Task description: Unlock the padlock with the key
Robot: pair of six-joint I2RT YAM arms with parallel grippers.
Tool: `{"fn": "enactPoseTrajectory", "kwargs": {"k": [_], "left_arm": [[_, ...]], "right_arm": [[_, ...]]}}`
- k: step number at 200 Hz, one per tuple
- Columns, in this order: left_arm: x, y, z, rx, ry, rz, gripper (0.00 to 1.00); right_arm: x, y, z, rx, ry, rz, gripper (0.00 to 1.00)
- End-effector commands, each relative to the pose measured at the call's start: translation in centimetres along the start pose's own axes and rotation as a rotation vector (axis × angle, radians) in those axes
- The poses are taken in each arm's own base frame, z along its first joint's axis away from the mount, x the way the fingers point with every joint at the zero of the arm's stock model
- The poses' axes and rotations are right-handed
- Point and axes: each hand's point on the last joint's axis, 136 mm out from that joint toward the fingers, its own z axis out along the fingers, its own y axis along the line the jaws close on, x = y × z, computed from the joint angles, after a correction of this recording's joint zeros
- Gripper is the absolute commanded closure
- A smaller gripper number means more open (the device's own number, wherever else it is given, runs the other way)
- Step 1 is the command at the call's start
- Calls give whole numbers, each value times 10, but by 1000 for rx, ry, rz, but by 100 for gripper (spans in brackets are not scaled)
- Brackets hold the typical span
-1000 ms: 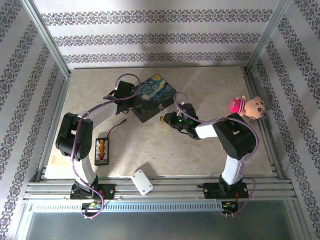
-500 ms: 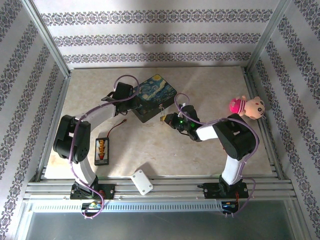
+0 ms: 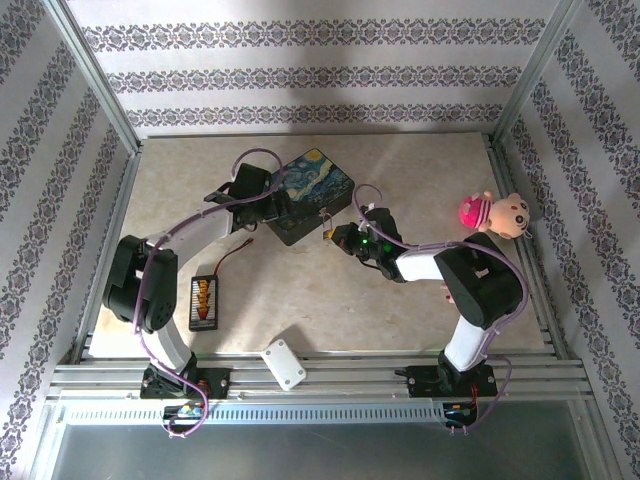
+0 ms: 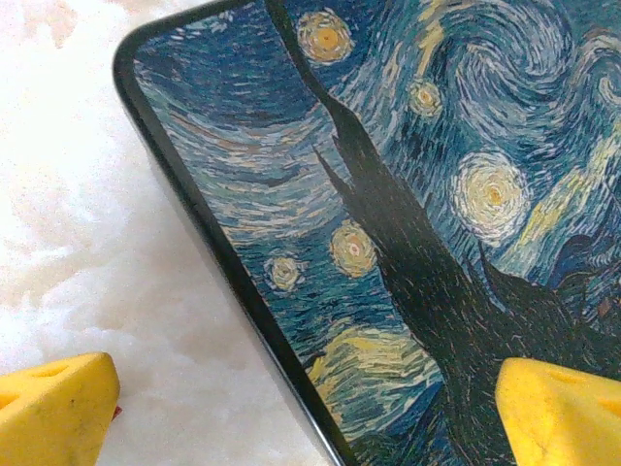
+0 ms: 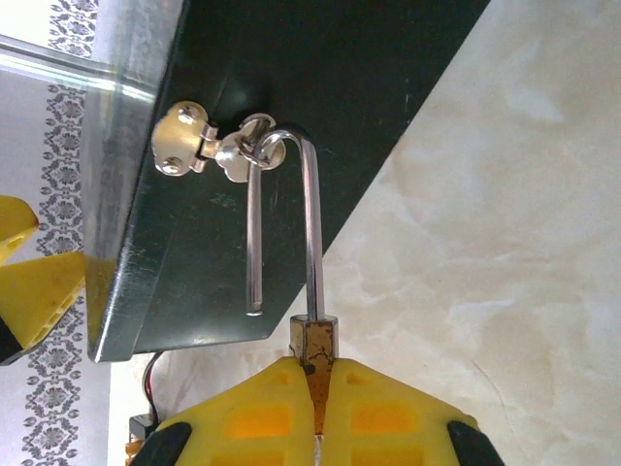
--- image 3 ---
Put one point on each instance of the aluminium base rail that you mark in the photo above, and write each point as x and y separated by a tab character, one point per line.
350	372

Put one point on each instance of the base wiring connector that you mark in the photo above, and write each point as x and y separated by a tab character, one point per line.
457	412
184	411

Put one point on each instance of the starry night painted box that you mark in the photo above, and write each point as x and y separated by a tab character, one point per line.
320	180

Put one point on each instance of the right base wiring connector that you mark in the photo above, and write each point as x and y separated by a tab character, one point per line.
457	412

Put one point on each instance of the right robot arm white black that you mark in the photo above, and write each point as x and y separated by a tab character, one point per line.
420	262

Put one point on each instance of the white plastic block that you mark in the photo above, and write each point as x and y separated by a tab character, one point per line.
282	365

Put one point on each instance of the pink plush toy doll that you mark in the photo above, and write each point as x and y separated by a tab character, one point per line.
510	217

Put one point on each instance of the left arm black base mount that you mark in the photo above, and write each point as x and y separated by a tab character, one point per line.
220	382

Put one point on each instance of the aluminium side rail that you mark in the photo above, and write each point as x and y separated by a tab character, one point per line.
530	270
112	250

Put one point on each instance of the aluminium frame post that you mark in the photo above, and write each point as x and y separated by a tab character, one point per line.
535	70
95	80

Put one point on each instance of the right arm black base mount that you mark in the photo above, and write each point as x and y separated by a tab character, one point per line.
420	380

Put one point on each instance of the left base wiring connector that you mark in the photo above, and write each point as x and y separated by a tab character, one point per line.
184	411

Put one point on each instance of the grey metal sheet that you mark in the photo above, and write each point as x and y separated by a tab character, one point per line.
310	452

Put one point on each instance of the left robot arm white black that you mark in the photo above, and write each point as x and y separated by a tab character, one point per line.
200	235

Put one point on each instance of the black battery pack orange label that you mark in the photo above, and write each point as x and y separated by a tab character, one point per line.
204	305

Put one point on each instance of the brass padlock silver shackle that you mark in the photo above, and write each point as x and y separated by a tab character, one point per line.
328	234

